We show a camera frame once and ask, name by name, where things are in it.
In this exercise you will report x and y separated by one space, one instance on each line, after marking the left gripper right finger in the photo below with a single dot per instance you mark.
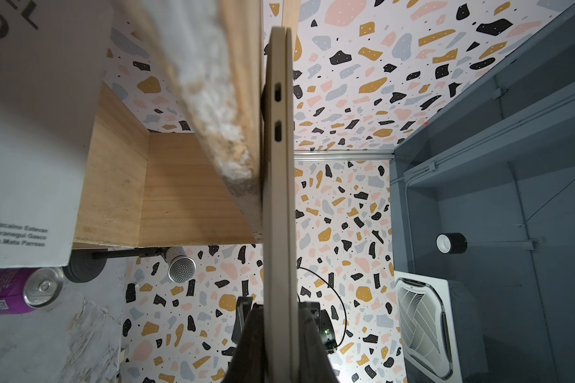
314 365

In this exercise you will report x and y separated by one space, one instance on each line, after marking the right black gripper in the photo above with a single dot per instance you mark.
324 325

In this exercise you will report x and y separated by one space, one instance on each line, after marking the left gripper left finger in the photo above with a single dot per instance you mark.
249 363

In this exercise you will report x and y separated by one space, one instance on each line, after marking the silver laptop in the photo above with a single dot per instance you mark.
280 301

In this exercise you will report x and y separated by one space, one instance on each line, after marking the ceiling air conditioner unit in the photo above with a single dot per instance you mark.
440 328

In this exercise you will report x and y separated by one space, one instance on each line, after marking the black ceiling spotlight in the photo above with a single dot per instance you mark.
451 243

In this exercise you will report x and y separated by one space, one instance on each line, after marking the black microphone on stand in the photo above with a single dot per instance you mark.
86 265

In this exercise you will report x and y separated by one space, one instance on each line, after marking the wooden shelf unit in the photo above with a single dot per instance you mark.
180 152

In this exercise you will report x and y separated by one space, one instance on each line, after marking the purple soda can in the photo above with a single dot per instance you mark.
23 290

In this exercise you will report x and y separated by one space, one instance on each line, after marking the white book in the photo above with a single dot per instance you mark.
52 56

